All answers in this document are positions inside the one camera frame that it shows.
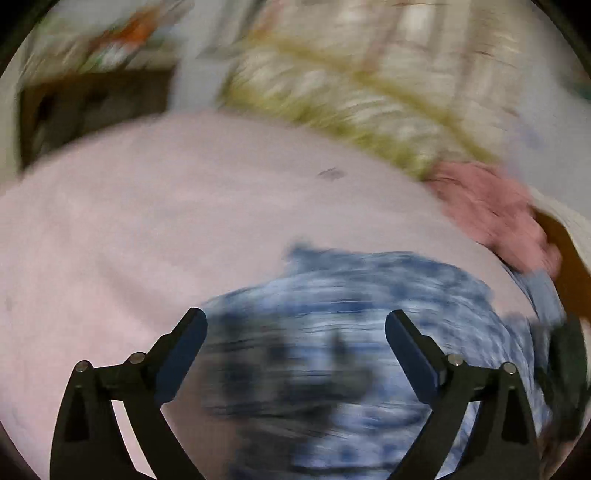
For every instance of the clutter on nightstand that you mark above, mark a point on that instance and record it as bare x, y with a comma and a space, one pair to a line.
101, 36

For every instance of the green floral folded quilt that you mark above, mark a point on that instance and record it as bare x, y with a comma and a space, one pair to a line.
411, 82

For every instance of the wooden bed headboard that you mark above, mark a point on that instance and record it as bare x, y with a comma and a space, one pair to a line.
569, 231

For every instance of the pink bed sheet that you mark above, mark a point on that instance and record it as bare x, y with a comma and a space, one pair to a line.
109, 241

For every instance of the dark wooden nightstand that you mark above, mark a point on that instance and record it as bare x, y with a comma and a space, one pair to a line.
57, 111

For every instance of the blue plaid shirt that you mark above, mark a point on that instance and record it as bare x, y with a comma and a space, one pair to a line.
302, 362

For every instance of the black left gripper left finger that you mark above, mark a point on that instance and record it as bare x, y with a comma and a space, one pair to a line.
87, 442

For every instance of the black garment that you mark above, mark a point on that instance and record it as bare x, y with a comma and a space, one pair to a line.
565, 380

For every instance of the small black hair clip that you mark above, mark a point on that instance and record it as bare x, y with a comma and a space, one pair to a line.
332, 174

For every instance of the pink crumpled garment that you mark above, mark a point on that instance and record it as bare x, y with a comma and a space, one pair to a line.
495, 210

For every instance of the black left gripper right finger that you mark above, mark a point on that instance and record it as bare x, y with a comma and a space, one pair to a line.
502, 443

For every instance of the light blue garment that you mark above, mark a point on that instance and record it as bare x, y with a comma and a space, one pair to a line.
540, 290

